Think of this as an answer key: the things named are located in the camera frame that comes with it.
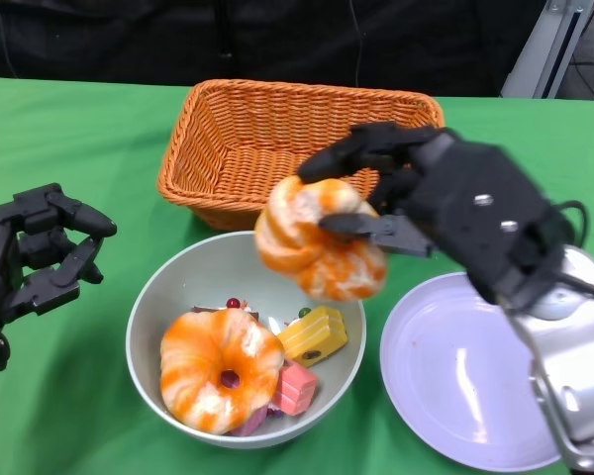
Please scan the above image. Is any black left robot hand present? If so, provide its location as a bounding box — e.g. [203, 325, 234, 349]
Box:
[0, 182, 119, 372]

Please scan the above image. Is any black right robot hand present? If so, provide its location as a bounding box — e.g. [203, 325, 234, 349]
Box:
[296, 122, 575, 313]

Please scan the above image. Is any orange glazed twisted bread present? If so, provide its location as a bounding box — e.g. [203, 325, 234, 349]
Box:
[253, 175, 389, 303]

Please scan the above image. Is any grey-green bowl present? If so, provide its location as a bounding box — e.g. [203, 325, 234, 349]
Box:
[125, 230, 367, 449]

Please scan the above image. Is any orange white ring bread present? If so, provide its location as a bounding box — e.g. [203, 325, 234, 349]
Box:
[158, 307, 286, 435]

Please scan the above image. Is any lavender plate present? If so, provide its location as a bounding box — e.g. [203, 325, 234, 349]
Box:
[379, 270, 565, 469]

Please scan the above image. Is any yellow toy cake slice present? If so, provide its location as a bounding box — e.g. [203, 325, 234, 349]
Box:
[276, 305, 349, 367]

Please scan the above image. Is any brown chocolate toy cake slice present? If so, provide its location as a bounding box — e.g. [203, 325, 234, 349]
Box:
[190, 296, 261, 321]

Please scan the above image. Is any orange wicker basket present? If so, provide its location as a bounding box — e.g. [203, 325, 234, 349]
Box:
[156, 78, 446, 233]

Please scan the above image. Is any coral toy cake slice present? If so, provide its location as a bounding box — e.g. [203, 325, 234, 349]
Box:
[271, 359, 321, 416]

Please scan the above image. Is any pink toy cake slice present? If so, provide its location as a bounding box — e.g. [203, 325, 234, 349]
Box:
[232, 405, 271, 436]

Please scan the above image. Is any green tablecloth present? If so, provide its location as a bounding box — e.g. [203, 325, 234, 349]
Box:
[0, 74, 594, 475]

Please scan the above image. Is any black backdrop curtain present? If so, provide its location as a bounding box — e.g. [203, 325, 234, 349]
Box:
[0, 0, 545, 98]

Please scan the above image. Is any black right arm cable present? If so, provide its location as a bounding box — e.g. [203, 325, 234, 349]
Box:
[548, 200, 594, 304]

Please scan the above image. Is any aluminium frame post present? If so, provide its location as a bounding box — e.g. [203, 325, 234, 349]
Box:
[499, 0, 594, 100]

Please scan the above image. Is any black hanging cable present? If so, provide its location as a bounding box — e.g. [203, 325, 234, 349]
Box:
[346, 0, 366, 88]

